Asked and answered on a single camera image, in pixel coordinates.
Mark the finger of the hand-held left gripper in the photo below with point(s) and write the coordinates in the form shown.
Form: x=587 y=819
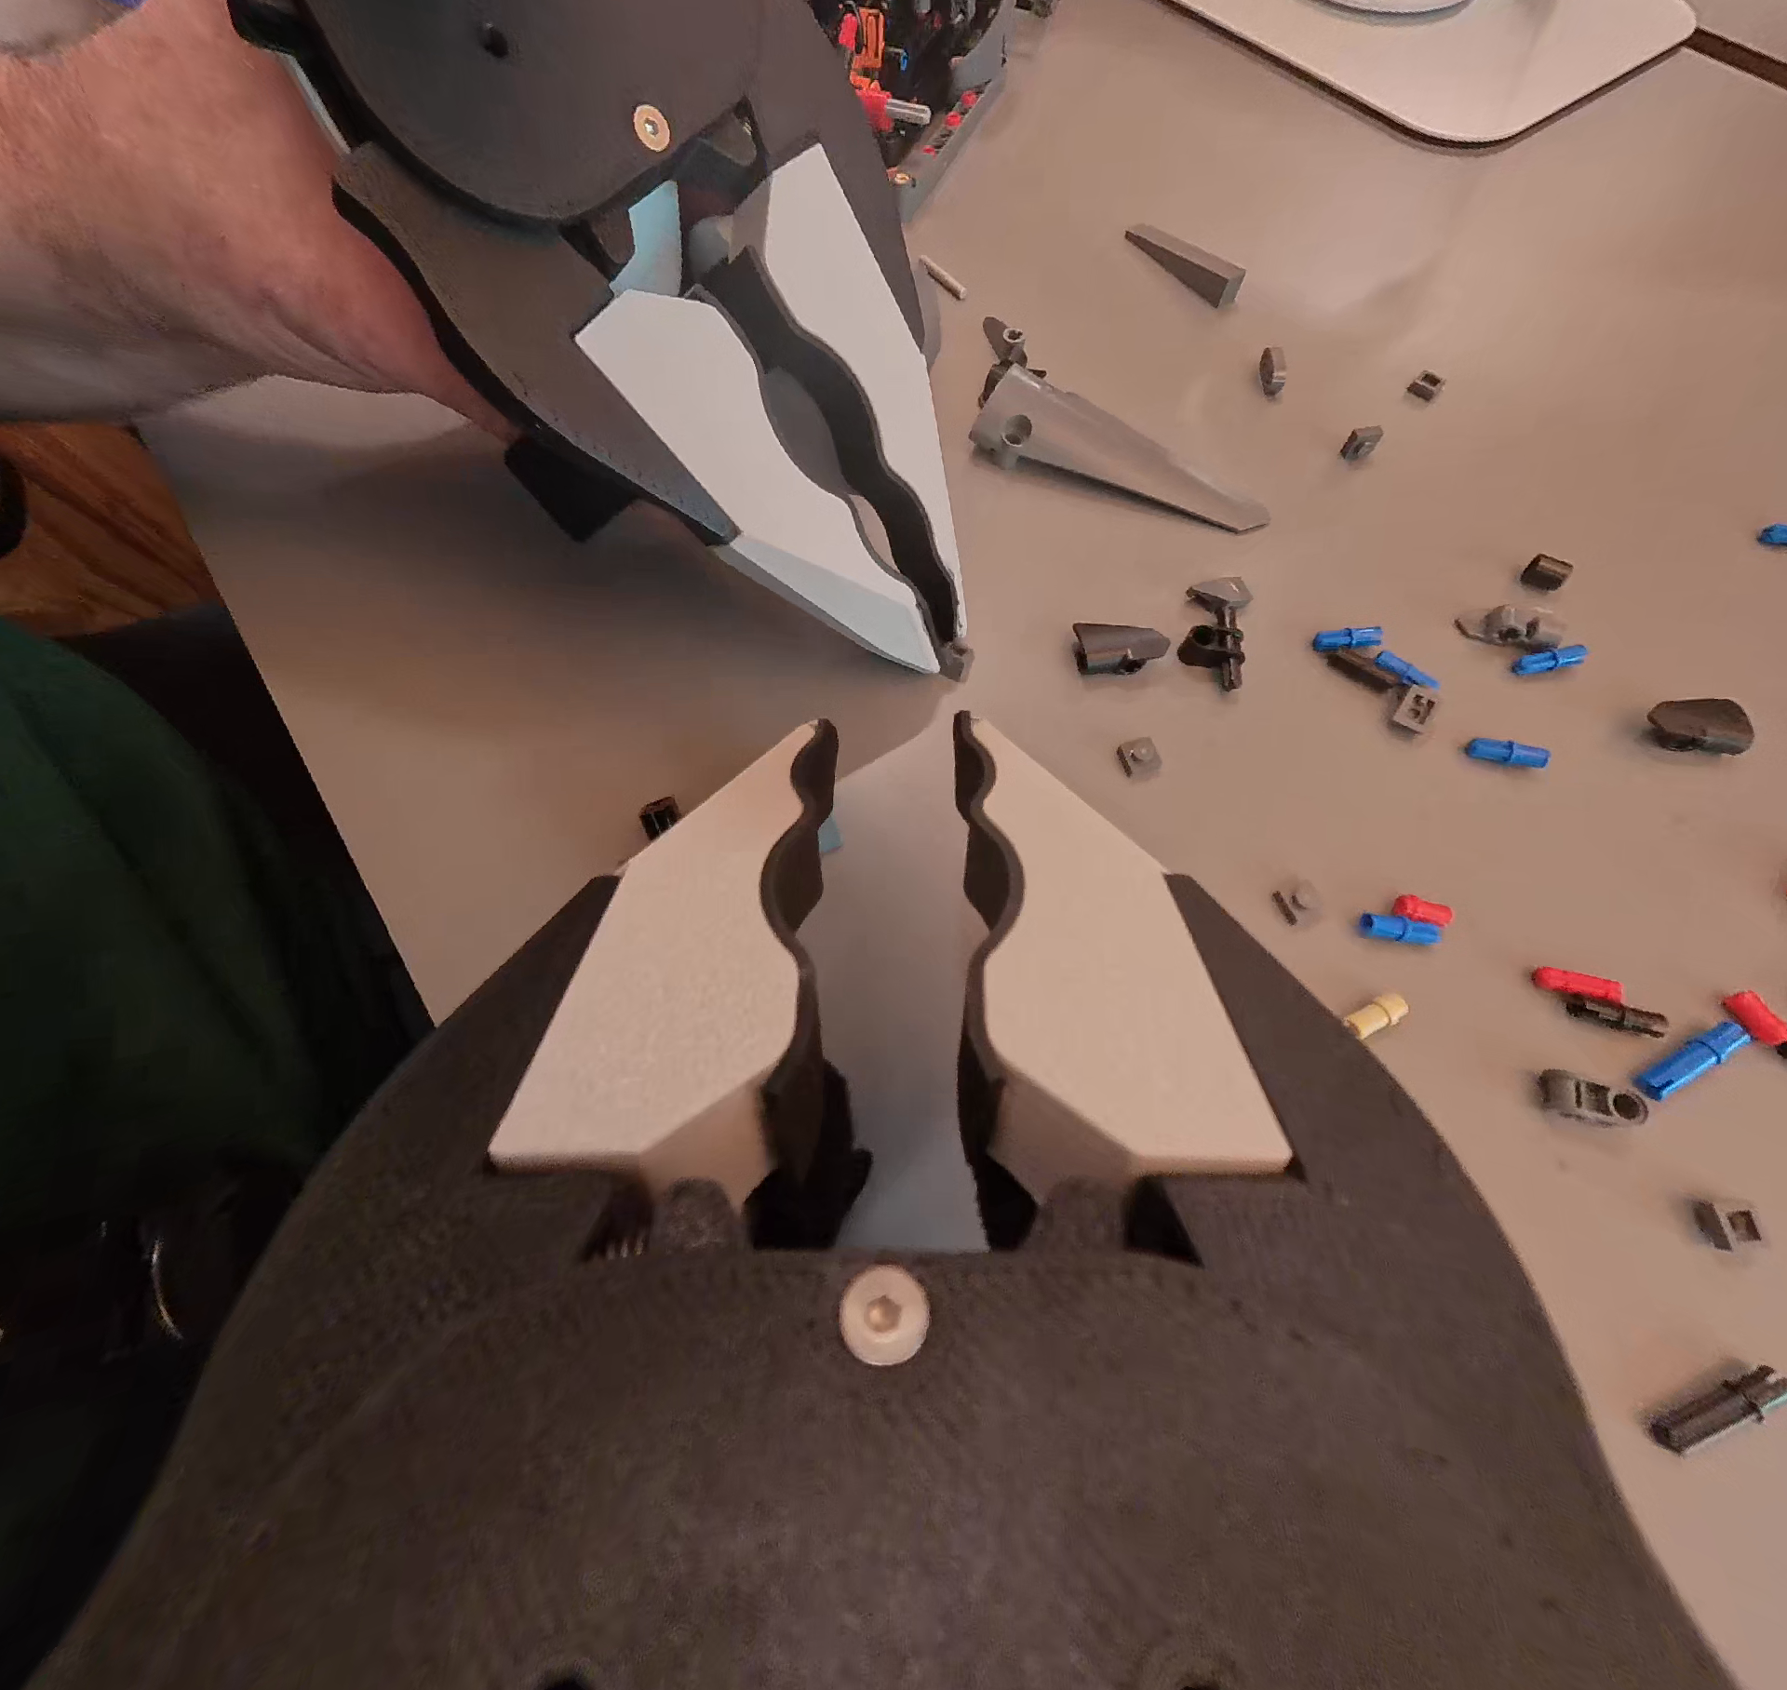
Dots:
x=698 y=435
x=852 y=281

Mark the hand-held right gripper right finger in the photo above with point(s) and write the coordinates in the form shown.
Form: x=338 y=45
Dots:
x=1101 y=1019

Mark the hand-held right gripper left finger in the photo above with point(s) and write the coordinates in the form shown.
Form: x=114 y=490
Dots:
x=670 y=1019

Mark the light grey lego pin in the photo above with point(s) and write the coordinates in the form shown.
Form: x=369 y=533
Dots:
x=940 y=279

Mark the small black lego piece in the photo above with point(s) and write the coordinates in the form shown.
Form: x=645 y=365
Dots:
x=657 y=818

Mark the small grey lego plate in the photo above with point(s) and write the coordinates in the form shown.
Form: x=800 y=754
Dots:
x=1296 y=907
x=1137 y=759

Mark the partly built grey lego model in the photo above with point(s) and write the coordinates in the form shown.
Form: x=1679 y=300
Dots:
x=909 y=42

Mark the tan lego pin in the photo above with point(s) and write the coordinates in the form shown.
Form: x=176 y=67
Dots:
x=1375 y=1013

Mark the large grey lego wing panel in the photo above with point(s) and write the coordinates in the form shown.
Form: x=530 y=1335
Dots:
x=1101 y=456

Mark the red lego pin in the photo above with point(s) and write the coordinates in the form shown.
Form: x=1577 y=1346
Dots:
x=1574 y=983
x=1423 y=908
x=1753 y=1016

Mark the dark grey lego wedge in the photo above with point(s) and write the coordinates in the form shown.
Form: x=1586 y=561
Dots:
x=1193 y=271

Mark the dark grey curved lego slope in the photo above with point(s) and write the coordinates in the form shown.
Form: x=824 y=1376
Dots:
x=1115 y=644

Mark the black lego connector grey tile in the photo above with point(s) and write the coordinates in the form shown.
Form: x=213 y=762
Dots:
x=1221 y=643

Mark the dark grey lego bar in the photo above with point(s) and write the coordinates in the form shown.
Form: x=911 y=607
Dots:
x=1354 y=667

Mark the grey square lego plate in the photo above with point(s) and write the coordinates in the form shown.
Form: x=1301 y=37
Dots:
x=1414 y=712

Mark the dark grey lego pin connector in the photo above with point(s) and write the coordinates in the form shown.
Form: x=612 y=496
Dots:
x=1590 y=1099

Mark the light grey lego hinge piece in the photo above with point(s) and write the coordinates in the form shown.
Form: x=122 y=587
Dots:
x=1515 y=625

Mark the long blue lego pin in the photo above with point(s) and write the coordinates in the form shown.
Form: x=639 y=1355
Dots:
x=1690 y=1061

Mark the dark brown lego piece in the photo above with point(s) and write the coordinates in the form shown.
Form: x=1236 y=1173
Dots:
x=1545 y=574

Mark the dark curved lego piece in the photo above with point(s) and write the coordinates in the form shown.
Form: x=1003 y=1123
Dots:
x=1701 y=726

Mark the long black lego pin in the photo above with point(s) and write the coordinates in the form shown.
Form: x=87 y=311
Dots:
x=1717 y=1412

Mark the person's left hand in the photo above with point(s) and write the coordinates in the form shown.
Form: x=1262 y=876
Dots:
x=168 y=227

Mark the grey flat stand base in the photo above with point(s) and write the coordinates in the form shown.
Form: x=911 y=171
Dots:
x=1534 y=42

